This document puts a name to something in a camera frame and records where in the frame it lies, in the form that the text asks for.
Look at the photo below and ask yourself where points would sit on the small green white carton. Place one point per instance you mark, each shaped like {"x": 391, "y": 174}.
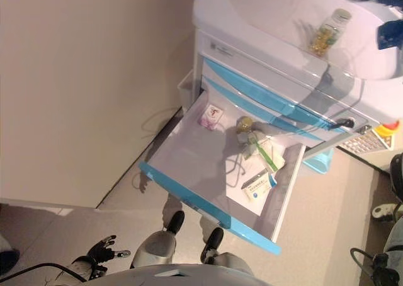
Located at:
{"x": 248, "y": 151}

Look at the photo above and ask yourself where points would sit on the pink white medicine box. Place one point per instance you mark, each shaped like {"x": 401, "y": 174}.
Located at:
{"x": 211, "y": 116}

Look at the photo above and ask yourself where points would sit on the clear bottle of yellow capsules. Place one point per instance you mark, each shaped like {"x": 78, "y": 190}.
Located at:
{"x": 327, "y": 34}

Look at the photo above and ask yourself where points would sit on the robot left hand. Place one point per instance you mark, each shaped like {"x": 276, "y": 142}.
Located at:
{"x": 102, "y": 251}

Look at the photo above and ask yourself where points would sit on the large drawer with blue front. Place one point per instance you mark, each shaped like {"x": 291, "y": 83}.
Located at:
{"x": 189, "y": 141}

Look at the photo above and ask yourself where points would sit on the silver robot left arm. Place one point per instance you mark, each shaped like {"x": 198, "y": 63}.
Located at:
{"x": 80, "y": 265}

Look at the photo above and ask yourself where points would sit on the bystander leg with dark shoe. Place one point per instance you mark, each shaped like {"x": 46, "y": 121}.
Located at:
{"x": 7, "y": 260}

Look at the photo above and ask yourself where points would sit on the long green white medicine box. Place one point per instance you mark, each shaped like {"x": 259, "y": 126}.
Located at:
{"x": 266, "y": 160}

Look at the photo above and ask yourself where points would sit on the grey robot torso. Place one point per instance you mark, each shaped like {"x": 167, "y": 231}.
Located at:
{"x": 176, "y": 278}

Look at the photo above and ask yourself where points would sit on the beige keypad control panel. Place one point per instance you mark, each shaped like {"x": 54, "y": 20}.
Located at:
{"x": 359, "y": 141}

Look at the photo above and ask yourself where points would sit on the robot right leg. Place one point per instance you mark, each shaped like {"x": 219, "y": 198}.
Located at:
{"x": 214, "y": 238}

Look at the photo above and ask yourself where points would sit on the black cart key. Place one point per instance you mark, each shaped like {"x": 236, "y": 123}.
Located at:
{"x": 344, "y": 122}

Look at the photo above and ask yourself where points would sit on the blue white medicine box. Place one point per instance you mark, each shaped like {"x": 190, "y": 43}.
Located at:
{"x": 256, "y": 186}

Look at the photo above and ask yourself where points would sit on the white medical cart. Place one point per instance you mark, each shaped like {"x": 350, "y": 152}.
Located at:
{"x": 267, "y": 21}

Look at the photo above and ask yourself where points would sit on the light blue plastic bin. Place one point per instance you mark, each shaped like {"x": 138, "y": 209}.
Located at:
{"x": 319, "y": 163}

